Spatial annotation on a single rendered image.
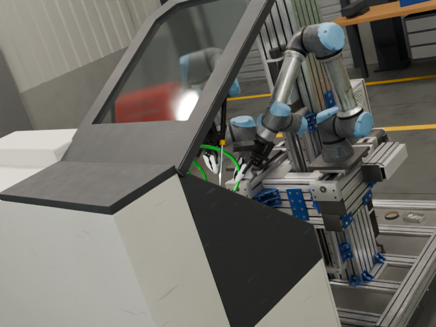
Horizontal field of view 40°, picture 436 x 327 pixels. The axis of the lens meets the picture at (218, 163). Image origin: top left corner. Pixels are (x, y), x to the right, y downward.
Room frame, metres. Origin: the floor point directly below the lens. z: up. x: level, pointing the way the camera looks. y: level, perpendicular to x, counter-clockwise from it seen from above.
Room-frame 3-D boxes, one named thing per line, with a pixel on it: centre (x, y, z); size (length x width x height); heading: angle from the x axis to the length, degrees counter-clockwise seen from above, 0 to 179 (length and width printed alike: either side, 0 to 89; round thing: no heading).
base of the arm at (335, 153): (2.63, -0.55, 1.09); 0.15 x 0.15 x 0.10
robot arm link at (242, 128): (2.96, -0.18, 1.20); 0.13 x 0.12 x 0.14; 84
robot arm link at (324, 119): (2.62, -0.55, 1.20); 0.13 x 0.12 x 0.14; 36
